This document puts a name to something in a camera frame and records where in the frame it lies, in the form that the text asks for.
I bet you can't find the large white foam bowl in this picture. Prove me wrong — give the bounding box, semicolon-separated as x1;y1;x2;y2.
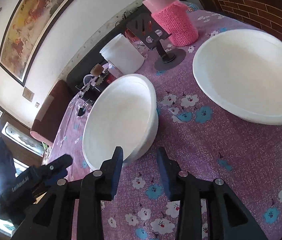
82;74;158;170

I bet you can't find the wooden glass door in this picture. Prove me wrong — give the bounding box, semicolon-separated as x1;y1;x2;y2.
0;106;44;167

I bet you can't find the purple floral tablecloth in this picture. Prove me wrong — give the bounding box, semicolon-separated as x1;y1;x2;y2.
41;8;282;240

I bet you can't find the maroon armchair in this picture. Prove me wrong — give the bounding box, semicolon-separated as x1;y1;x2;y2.
30;80;73;146

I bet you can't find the black power adapter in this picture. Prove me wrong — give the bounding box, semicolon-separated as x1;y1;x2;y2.
77;106;87;116

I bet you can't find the black sofa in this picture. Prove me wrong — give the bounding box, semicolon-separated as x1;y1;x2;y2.
65;3;152;93

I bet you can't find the dark jar with cork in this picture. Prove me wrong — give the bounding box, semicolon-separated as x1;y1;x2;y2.
78;64;116;105

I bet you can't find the white plastic tub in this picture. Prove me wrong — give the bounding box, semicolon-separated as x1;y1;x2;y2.
100;34;145;75

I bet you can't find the red plastic bag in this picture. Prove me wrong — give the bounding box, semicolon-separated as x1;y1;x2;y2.
124;29;140;45

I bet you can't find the pink knitted thermos flask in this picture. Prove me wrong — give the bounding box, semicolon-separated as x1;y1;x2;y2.
142;0;198;47

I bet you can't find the black phone stand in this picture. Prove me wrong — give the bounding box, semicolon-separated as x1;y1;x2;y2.
127;13;187;72

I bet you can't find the small wall plaque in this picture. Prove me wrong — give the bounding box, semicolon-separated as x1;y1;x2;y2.
22;87;34;102

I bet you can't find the framed wall painting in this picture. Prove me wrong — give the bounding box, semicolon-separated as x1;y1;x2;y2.
0;0;74;86

